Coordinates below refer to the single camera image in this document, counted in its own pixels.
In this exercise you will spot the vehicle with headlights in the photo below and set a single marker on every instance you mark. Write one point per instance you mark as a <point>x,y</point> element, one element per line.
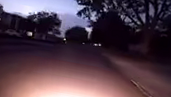
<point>97,44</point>

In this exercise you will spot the round dark tree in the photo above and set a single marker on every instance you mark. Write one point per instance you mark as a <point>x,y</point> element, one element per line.
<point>76,34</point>

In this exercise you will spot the dark asphalt road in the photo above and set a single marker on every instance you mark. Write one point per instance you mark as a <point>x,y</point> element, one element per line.
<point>52,69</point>

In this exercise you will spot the dark leafy tree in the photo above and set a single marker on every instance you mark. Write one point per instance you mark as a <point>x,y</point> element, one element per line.
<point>45,22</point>

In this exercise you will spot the large dark tree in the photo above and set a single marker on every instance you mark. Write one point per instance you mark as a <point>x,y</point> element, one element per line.
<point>130,15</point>

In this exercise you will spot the pale parked car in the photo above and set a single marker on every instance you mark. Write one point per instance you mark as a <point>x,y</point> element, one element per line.
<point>12,33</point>

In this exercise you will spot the pale kerb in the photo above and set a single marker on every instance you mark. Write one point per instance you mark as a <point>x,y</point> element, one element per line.
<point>148,95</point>

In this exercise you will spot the low building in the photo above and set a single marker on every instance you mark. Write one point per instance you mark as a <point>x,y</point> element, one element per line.
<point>12,21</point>

